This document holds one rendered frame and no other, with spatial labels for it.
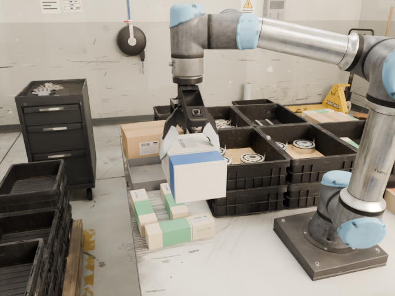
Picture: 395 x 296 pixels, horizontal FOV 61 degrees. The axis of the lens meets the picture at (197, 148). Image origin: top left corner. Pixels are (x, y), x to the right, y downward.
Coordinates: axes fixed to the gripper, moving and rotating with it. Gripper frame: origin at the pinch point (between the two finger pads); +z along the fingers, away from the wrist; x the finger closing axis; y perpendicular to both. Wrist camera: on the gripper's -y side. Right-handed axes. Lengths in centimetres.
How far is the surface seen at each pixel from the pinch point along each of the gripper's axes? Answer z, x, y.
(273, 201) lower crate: 36, -40, 28
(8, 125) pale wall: 100, 150, 379
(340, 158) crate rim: 19, -65, 26
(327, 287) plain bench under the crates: 41, -38, -11
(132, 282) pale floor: 110, 17, 79
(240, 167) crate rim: 18.6, -25.2, 28.0
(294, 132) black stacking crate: 21, -68, 64
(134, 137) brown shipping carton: 24, 8, 87
